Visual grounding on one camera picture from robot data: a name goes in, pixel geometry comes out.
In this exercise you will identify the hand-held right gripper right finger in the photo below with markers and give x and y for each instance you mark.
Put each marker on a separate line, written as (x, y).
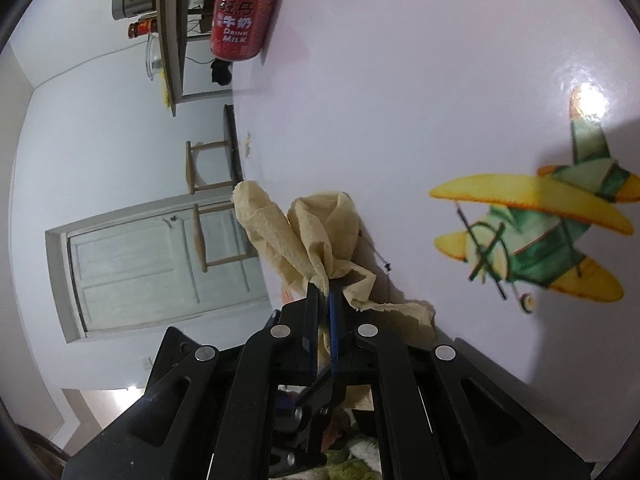
(335, 330)

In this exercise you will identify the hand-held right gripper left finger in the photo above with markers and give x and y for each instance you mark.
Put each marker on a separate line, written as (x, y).
(305, 320)

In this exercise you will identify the brown paper tissue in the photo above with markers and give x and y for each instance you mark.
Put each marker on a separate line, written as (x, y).
(310, 230)

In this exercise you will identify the white green fuzzy cloth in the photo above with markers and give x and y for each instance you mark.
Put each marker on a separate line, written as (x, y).
(350, 465)

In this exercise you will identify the white door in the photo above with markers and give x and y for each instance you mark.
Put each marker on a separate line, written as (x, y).
(140, 270)

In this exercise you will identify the pink printed tablecloth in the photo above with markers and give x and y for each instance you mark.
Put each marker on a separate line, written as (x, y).
(425, 110)

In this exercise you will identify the black bag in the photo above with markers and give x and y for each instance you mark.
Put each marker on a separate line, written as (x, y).
(220, 72)

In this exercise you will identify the yellow packet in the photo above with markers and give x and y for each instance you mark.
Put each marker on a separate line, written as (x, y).
(164, 91)

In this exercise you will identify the clear plastic tub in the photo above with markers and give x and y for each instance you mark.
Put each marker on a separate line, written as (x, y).
(152, 60)

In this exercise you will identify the red drink can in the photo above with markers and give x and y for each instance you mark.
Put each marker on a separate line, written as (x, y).
(242, 25)

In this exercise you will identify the white framed side table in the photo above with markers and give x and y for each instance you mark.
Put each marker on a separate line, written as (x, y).
(170, 35)

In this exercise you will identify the dark sauce bottle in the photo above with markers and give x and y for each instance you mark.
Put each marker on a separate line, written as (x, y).
(145, 26)

